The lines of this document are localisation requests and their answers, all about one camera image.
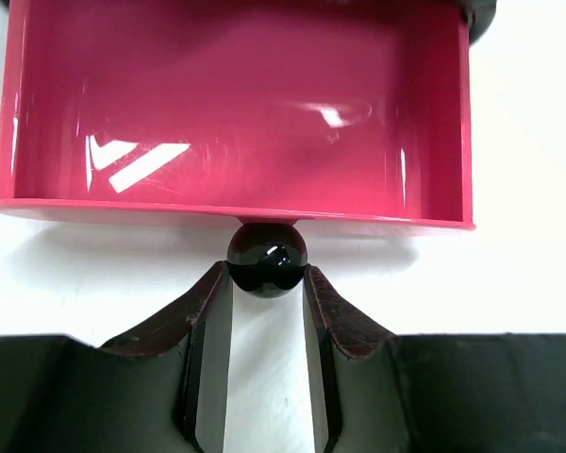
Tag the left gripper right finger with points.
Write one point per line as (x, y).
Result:
(355, 405)

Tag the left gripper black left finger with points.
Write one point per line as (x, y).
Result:
(169, 390)

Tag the pink drawer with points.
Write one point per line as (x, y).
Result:
(347, 115)

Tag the black drawer cabinet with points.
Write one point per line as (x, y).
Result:
(478, 15)

